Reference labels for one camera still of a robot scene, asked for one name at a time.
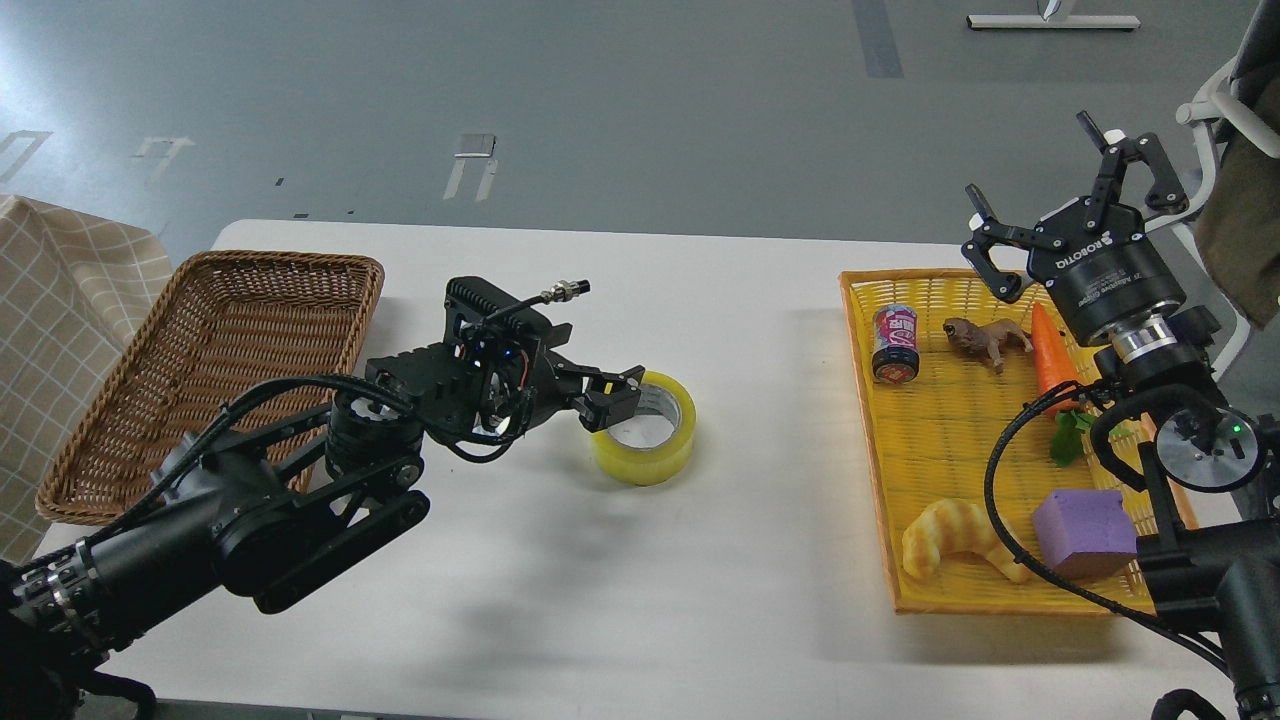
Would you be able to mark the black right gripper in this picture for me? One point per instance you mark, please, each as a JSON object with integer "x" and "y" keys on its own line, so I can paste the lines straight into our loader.
{"x": 1105, "y": 265}

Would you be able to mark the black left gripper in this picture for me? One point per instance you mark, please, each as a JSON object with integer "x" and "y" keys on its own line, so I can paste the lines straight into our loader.
{"x": 537, "y": 384}

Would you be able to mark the yellow tape roll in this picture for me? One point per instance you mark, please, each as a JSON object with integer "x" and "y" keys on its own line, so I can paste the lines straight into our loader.
{"x": 657, "y": 443}

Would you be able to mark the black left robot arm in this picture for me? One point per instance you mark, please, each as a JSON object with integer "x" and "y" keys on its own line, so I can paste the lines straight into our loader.
{"x": 292, "y": 484}

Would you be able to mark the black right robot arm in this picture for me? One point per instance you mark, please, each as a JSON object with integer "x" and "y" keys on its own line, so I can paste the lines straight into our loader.
{"x": 1163, "y": 421}

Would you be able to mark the orange toy carrot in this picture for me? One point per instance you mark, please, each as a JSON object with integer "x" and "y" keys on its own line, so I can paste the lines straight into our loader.
{"x": 1072, "y": 416}

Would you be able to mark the brown toy animal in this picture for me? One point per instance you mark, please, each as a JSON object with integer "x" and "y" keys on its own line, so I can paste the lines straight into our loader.
{"x": 985, "y": 340}

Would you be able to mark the small drink can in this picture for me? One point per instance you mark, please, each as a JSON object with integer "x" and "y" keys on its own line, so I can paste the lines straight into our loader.
{"x": 895, "y": 356}

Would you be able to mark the white stand base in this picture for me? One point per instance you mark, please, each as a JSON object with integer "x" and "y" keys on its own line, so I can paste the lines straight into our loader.
{"x": 1053, "y": 15}

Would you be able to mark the yellow plastic basket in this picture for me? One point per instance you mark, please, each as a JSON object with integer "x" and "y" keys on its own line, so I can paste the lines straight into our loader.
{"x": 930, "y": 439}

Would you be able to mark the purple foam block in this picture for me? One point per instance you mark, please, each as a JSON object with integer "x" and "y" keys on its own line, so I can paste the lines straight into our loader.
{"x": 1085, "y": 534}

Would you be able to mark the toy croissant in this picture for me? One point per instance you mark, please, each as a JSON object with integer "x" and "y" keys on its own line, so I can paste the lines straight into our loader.
{"x": 954, "y": 525}

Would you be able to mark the brown wicker basket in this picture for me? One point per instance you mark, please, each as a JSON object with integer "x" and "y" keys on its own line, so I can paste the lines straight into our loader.
{"x": 224, "y": 322}

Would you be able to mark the beige checkered cloth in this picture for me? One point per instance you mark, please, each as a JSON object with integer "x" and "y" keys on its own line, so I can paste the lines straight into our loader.
{"x": 74, "y": 289}

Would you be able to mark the white chair frame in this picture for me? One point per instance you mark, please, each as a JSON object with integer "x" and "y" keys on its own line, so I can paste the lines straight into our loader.
{"x": 1203, "y": 116}

